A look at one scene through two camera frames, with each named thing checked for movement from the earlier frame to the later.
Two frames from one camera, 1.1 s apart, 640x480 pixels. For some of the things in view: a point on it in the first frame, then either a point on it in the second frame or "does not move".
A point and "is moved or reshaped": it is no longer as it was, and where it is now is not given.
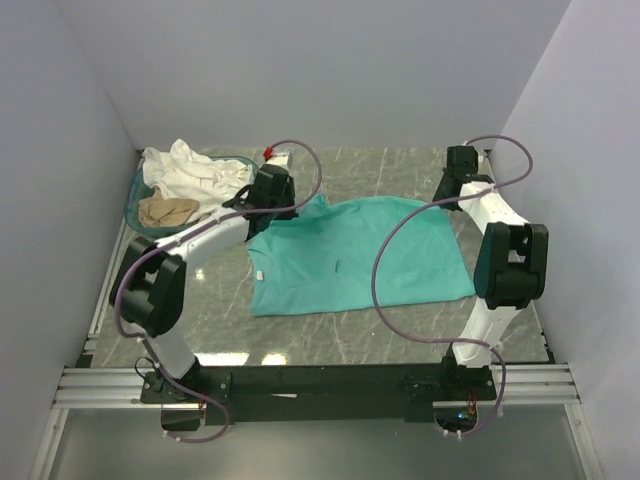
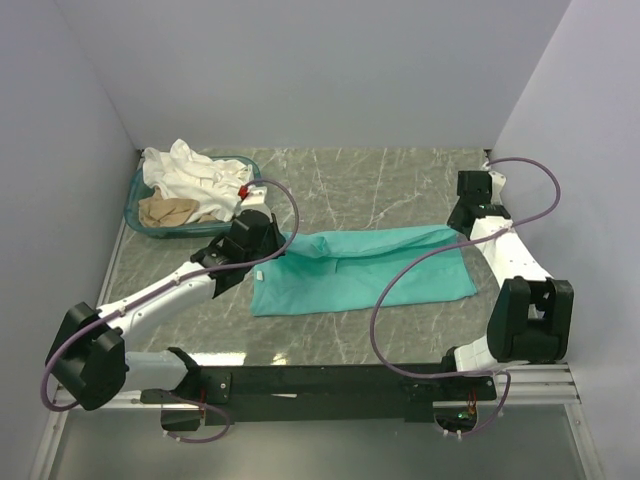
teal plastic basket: (136, 191) does not move
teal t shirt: (325, 258) is moved or reshaped
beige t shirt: (159, 211) does not move
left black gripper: (290, 191) → (278, 238)
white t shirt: (180, 173) does not move
